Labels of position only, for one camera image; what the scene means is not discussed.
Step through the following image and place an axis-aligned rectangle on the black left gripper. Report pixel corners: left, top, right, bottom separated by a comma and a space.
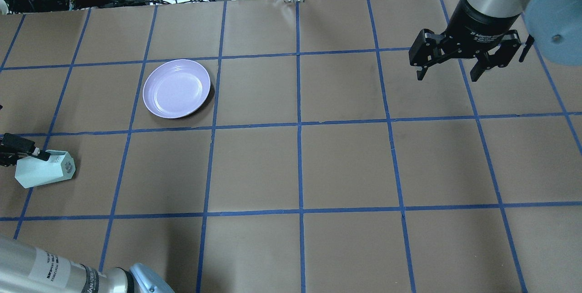
0, 133, 51, 167

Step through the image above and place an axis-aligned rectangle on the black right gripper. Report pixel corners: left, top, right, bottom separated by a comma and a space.
409, 0, 522, 83

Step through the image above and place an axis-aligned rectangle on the light teal hexagonal cup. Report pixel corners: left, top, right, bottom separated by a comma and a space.
15, 150, 75, 188

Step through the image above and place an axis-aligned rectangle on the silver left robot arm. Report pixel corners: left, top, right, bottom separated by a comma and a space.
0, 133, 173, 293

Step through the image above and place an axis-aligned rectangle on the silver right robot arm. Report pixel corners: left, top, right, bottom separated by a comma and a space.
409, 0, 582, 82

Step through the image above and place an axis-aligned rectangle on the lavender plate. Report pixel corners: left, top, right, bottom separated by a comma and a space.
141, 59, 212, 119

